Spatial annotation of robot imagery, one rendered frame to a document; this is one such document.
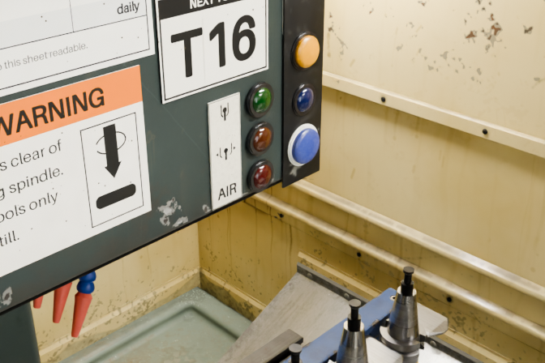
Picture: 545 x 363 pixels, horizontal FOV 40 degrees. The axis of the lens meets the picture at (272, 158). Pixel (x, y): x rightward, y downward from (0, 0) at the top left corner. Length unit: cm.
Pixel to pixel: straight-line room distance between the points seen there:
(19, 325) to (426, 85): 84
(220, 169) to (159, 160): 6
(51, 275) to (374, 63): 106
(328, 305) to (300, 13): 125
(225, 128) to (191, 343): 154
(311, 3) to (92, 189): 22
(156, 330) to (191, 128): 160
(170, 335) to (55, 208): 163
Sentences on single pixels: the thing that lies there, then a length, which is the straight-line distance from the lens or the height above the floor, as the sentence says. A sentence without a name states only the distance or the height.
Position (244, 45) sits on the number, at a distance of 54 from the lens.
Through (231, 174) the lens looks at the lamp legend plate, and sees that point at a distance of 56.
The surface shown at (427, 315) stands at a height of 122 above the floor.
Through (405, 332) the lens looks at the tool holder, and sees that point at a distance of 106.
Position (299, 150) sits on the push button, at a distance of 60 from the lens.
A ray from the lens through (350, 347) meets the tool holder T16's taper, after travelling 97.
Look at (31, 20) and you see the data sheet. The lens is 43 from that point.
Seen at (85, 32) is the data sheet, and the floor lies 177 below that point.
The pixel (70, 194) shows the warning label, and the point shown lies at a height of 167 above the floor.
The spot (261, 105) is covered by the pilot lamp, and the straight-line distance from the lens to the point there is 56.
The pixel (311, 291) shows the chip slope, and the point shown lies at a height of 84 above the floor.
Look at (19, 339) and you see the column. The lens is 143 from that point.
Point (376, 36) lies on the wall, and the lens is 145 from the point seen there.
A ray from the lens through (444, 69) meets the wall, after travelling 138.
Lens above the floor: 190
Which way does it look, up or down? 26 degrees down
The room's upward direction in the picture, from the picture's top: straight up
